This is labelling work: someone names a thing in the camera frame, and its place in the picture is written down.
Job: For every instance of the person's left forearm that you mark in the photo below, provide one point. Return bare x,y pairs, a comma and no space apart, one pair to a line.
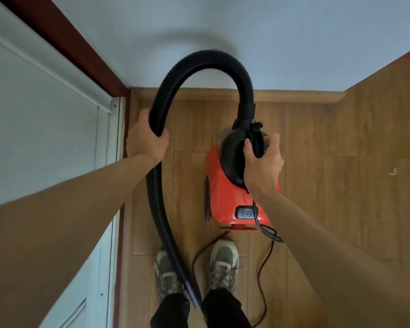
54,235

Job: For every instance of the red vacuum cleaner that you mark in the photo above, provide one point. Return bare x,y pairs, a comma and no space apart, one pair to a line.
222,198

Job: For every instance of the person's grey shoe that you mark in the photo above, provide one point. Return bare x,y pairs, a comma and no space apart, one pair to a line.
165,276
223,263

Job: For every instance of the person's left grey shoe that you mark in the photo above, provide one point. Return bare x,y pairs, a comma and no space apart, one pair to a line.
165,276

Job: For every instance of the person's left hand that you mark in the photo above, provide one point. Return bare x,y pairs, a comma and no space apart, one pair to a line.
145,143

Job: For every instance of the white sliding door panel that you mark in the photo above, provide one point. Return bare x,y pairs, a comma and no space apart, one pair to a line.
37,133

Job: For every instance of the person's right hand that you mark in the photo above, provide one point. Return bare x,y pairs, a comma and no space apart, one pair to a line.
263,170

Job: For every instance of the person's dark trousers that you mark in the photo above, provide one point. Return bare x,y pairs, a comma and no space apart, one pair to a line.
222,310

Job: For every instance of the person's right grey shoe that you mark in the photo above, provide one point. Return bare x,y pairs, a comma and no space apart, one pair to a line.
223,263

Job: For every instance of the wooden baseboard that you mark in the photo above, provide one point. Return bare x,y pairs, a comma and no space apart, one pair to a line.
294,96

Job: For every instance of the person's right forearm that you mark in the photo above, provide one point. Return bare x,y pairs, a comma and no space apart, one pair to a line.
345,269

